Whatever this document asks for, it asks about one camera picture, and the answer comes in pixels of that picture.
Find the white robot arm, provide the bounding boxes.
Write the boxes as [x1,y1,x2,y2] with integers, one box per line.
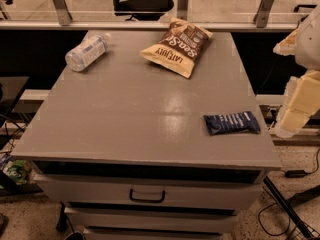
[273,5,320,138]

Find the blue rxbar blueberry wrapper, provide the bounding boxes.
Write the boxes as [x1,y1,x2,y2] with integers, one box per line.
[203,111,260,136]

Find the brown chip bag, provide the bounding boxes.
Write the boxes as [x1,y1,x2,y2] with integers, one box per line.
[140,18,212,78]

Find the green snack bag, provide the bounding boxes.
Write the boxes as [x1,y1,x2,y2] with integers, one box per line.
[0,153,31,185]

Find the grey drawer cabinet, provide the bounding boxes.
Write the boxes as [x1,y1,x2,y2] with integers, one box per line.
[14,31,281,240]

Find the black office chair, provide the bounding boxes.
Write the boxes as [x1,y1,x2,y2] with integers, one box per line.
[113,0,174,21]

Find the clear plastic water bottle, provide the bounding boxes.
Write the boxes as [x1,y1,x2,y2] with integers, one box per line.
[65,33,111,72]

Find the black power adapter cable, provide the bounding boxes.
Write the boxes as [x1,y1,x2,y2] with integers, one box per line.
[284,147,320,179]

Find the black wire basket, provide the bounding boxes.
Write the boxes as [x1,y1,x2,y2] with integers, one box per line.
[285,222,320,240]

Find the black drawer handle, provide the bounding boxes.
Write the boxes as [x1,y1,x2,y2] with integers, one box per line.
[129,189,166,204]

